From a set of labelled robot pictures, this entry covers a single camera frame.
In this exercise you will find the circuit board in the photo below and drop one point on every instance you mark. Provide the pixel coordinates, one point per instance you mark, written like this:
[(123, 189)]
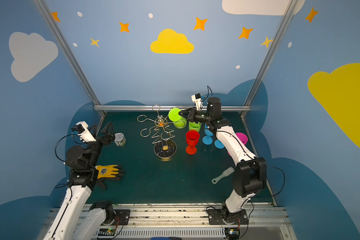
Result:
[(107, 233), (232, 234)]

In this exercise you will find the aluminium mounting rail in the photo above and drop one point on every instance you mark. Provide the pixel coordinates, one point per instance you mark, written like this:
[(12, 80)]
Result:
[(191, 221)]

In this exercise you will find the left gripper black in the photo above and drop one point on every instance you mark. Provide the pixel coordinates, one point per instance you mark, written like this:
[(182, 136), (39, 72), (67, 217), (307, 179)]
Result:
[(101, 138)]

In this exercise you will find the left circuit board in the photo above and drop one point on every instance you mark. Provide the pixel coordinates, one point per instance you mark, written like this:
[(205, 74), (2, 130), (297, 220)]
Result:
[(107, 233)]

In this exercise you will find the back aluminium frame bar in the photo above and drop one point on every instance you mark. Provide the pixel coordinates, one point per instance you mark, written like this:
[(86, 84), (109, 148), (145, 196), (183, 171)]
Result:
[(124, 108)]

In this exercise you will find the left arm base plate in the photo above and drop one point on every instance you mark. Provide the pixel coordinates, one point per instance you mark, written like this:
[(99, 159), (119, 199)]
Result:
[(116, 217)]

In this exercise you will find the gold wire wine glass rack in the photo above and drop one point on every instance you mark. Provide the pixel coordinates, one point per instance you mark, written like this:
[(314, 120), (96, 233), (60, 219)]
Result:
[(160, 133)]

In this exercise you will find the right aluminium frame post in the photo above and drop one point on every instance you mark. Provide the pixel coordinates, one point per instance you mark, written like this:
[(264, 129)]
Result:
[(279, 34)]

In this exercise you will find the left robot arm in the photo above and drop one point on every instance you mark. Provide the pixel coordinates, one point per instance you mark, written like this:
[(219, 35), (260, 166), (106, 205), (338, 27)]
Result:
[(82, 159)]

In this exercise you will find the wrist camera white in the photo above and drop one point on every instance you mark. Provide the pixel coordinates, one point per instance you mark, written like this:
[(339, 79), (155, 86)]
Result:
[(197, 99), (81, 129)]

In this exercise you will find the silver tin can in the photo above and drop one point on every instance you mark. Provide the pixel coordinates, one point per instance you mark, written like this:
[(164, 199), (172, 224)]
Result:
[(120, 139)]

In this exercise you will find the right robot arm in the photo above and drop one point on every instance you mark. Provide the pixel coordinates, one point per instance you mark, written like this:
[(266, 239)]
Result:
[(250, 175)]

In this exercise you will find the yellow black work glove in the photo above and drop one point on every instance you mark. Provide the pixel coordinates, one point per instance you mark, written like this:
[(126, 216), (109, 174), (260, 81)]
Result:
[(109, 173)]

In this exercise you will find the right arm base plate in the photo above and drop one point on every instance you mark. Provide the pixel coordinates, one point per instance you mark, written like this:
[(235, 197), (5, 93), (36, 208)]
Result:
[(224, 217)]

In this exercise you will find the aluminium frame post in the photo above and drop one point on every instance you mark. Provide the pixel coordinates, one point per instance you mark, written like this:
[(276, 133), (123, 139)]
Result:
[(60, 38), (279, 34)]

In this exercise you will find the green wine glass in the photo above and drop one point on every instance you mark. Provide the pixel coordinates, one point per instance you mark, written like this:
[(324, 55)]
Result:
[(194, 126), (178, 121)]

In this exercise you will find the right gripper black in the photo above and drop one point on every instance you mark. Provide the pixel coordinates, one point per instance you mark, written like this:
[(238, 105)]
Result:
[(191, 114)]

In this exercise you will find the pink wine glass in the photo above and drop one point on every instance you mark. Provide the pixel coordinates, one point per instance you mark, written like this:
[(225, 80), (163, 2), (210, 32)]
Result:
[(243, 138)]

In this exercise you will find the left aluminium frame post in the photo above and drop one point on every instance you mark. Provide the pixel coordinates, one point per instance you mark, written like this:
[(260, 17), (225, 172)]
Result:
[(60, 38)]

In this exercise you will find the right circuit board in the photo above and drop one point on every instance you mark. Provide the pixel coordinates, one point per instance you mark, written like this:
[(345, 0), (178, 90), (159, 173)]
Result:
[(232, 234)]

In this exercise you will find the red wine glass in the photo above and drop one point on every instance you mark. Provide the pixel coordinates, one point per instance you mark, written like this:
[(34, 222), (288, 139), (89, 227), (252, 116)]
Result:
[(192, 139)]

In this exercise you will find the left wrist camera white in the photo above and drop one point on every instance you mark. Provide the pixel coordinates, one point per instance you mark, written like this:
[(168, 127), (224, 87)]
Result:
[(81, 129)]

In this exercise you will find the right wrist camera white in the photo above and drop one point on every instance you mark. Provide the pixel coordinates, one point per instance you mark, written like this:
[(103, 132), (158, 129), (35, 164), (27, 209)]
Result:
[(197, 99)]

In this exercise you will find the blue wine glass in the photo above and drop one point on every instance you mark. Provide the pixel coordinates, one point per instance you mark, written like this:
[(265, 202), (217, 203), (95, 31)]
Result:
[(207, 139), (218, 144)]

